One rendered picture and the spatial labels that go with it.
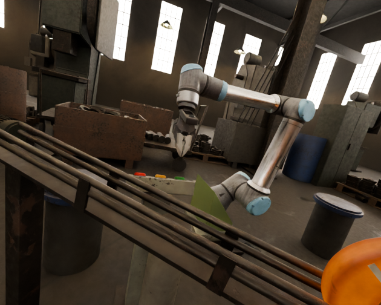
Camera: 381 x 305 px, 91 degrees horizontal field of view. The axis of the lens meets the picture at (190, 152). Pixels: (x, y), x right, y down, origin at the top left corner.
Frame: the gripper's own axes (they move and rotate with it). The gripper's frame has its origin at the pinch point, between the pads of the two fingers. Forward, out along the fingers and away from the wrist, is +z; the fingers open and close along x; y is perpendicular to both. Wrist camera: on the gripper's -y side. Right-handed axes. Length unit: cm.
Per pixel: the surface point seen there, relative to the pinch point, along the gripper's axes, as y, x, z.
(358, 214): 17, -139, 21
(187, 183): -5.3, -1.9, 11.1
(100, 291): 27, 22, 65
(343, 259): -54, -6, 15
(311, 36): 126, -216, -222
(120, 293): 24, 13, 65
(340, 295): -54, -6, 19
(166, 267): -13.8, 4.1, 35.6
